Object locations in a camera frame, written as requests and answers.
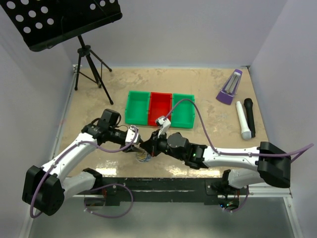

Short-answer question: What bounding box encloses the white microphone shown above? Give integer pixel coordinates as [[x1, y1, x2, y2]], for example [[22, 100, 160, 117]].
[[236, 101, 252, 140]]

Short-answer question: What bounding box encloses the black microphone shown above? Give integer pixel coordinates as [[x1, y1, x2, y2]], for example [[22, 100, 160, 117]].
[[244, 98, 256, 138]]

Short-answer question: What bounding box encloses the yellow wire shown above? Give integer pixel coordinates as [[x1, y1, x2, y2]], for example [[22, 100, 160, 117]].
[[136, 150, 149, 162]]

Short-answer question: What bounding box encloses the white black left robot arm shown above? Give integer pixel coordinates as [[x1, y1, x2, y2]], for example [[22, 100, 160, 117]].
[[22, 109, 141, 218]]

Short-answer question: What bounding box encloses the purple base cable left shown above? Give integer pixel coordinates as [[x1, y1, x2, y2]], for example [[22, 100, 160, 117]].
[[83, 182, 134, 219]]

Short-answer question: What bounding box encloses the red plastic bin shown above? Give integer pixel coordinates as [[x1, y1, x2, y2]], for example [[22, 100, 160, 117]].
[[148, 92, 172, 126]]

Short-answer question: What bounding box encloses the right green plastic bin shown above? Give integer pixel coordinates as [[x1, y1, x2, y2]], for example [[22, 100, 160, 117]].
[[171, 94, 195, 129]]

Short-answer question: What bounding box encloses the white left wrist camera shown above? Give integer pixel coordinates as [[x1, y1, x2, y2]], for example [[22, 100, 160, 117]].
[[125, 125, 140, 145]]

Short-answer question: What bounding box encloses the green plastic bin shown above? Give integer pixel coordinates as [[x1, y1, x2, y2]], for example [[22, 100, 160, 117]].
[[125, 91, 151, 125], [171, 94, 195, 129]]

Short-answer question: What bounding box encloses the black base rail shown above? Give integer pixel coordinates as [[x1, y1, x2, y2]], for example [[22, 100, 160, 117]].
[[74, 177, 250, 206]]

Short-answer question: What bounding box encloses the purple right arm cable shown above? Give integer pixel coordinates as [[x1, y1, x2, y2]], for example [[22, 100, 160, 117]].
[[165, 99, 315, 164]]

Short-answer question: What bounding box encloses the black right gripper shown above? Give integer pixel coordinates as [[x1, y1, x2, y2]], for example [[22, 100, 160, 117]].
[[140, 129, 185, 162]]

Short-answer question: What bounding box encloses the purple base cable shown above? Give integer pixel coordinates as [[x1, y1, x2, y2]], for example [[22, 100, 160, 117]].
[[220, 185, 250, 213], [83, 182, 134, 219]]

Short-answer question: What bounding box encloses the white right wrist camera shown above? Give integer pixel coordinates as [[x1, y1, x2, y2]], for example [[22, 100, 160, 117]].
[[155, 116, 171, 137]]

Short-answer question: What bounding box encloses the black music stand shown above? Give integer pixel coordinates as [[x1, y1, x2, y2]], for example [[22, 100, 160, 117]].
[[0, 0, 123, 105]]

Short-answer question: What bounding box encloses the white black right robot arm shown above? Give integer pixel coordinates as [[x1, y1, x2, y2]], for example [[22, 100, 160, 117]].
[[140, 131, 291, 195]]

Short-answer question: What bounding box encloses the left green plastic bin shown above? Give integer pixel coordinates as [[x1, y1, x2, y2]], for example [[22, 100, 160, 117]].
[[125, 91, 151, 125]]

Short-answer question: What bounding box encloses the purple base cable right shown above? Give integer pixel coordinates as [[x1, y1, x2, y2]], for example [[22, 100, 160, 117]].
[[220, 185, 250, 213]]

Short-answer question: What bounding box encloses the purple metronome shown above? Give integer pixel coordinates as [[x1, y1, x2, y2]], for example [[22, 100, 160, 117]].
[[216, 69, 243, 105]]

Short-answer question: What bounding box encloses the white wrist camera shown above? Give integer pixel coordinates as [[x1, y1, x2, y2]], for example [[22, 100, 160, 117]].
[[125, 125, 140, 145], [155, 116, 171, 137]]

